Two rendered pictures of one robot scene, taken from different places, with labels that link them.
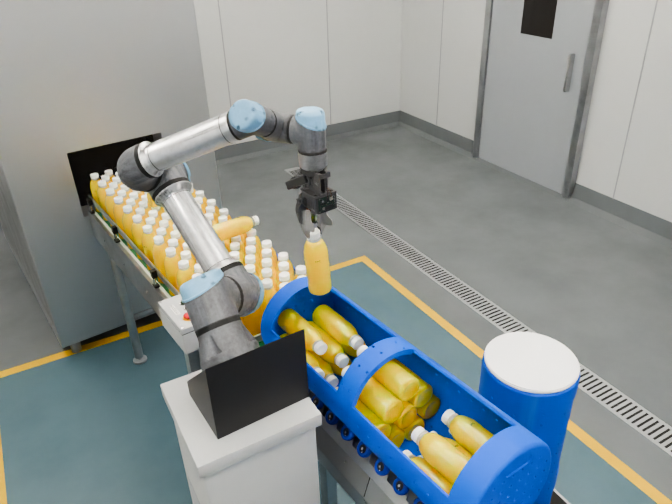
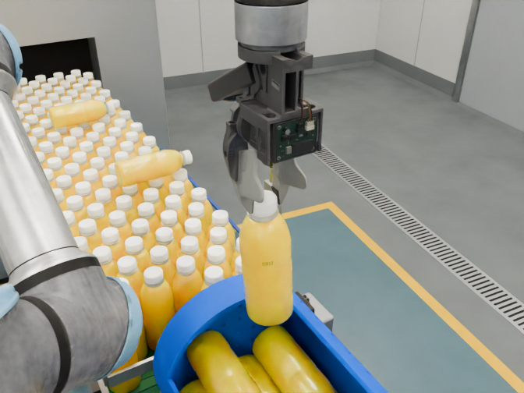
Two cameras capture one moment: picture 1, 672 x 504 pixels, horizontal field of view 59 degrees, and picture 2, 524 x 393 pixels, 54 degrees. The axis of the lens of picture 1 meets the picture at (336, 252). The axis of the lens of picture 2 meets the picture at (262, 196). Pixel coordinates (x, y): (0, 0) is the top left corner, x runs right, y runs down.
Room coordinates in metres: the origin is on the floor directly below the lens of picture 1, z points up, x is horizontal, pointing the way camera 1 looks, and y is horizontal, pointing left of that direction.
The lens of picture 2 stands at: (0.93, 0.02, 1.79)
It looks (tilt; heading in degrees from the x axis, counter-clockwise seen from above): 31 degrees down; 5
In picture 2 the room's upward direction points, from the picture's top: straight up
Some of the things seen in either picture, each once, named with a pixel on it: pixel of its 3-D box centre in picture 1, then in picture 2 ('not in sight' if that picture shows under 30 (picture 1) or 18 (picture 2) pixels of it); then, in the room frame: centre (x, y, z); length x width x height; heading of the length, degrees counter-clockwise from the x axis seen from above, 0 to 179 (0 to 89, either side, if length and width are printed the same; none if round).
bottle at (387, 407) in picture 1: (371, 393); not in sight; (1.18, -0.08, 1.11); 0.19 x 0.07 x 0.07; 35
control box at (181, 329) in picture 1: (185, 322); not in sight; (1.61, 0.51, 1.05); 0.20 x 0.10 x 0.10; 35
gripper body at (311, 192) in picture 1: (316, 188); (274, 100); (1.46, 0.05, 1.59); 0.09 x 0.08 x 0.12; 35
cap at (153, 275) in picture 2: not in sight; (153, 275); (1.73, 0.31, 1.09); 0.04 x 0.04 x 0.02
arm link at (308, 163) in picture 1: (314, 159); (274, 22); (1.47, 0.05, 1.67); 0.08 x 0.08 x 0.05
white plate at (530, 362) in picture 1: (531, 360); not in sight; (1.38, -0.58, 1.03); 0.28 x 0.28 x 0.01
